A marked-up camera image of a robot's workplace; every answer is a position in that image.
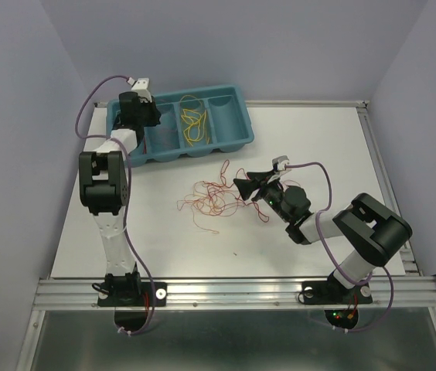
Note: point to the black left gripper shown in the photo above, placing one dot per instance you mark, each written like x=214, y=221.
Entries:
x=155, y=114

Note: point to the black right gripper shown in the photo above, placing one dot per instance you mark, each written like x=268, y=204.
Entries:
x=259, y=179

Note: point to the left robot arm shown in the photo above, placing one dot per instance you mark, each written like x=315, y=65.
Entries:
x=105, y=191

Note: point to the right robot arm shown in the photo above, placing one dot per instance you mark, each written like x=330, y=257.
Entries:
x=375, y=232

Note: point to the teal four-compartment tray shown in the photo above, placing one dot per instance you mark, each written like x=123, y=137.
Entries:
x=195, y=122

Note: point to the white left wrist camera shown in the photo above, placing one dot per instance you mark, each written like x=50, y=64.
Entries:
x=141, y=87

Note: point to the aluminium front mounting rail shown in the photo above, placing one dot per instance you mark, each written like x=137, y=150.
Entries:
x=225, y=294

